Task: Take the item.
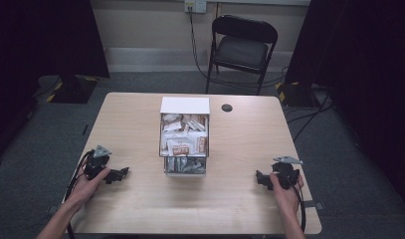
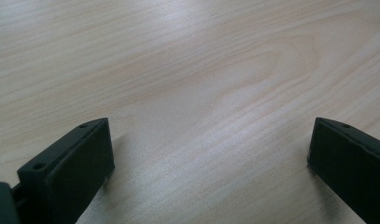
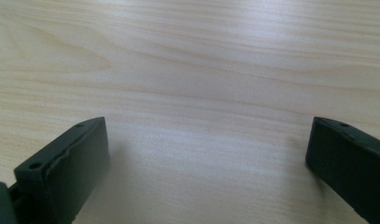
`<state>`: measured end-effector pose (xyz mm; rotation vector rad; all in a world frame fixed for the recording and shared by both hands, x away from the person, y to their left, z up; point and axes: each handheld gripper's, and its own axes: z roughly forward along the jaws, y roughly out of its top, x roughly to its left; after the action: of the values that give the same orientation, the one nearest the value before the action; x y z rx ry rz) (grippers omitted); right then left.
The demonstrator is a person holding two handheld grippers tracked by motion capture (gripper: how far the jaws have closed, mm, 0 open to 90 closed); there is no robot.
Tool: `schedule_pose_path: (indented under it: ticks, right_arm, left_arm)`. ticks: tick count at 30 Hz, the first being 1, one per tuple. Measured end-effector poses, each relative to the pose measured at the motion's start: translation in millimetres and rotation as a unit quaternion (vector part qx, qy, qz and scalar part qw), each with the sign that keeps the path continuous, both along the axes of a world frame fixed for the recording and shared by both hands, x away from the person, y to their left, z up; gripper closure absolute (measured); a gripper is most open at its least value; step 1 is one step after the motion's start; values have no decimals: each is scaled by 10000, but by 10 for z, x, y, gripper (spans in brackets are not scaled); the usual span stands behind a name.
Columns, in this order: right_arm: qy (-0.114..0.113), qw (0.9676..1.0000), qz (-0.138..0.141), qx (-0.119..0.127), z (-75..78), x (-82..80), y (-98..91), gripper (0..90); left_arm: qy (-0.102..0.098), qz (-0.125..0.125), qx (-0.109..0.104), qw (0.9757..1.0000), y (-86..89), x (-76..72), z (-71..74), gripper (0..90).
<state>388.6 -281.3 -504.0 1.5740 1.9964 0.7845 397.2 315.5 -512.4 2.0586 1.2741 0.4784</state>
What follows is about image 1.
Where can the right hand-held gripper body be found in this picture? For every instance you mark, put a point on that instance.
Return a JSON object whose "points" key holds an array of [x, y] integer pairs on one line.
{"points": [[285, 171]]}

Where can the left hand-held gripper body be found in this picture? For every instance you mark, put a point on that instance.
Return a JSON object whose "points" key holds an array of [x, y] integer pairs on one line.
{"points": [[98, 161]]}

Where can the person's right hand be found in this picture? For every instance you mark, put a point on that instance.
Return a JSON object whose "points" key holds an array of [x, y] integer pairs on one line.
{"points": [[288, 199]]}

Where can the person's left hand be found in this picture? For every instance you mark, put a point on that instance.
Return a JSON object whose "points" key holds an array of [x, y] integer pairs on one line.
{"points": [[84, 189]]}

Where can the small black floor marker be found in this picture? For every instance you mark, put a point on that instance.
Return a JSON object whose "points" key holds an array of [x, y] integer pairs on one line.
{"points": [[85, 129]]}

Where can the small white drawer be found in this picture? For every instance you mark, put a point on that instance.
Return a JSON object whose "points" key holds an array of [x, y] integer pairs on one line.
{"points": [[185, 173]]}

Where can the pile of silver packets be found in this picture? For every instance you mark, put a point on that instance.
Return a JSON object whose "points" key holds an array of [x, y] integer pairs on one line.
{"points": [[185, 165]]}

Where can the pile of white brown packets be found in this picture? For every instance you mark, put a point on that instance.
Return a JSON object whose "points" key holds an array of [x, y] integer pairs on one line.
{"points": [[185, 137]]}

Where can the black stand base yellow tape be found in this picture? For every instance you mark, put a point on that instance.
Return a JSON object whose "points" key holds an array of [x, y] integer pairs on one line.
{"points": [[74, 89], [298, 94]]}

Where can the black table grommet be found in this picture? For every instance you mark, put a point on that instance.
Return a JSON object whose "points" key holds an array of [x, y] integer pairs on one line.
{"points": [[227, 108]]}

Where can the white box of packets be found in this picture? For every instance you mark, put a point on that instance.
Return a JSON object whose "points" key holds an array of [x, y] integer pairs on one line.
{"points": [[185, 105]]}

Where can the dark curtain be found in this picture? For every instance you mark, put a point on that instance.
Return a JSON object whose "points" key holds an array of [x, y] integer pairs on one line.
{"points": [[31, 49], [365, 83]]}

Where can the black folding chair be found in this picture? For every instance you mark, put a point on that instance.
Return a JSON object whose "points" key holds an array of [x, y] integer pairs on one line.
{"points": [[241, 49]]}

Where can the grey table bracket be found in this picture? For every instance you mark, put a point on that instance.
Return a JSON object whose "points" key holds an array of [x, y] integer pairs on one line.
{"points": [[53, 209], [314, 204]]}

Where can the white wall outlet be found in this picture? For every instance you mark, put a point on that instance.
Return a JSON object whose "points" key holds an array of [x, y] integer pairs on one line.
{"points": [[195, 5]]}

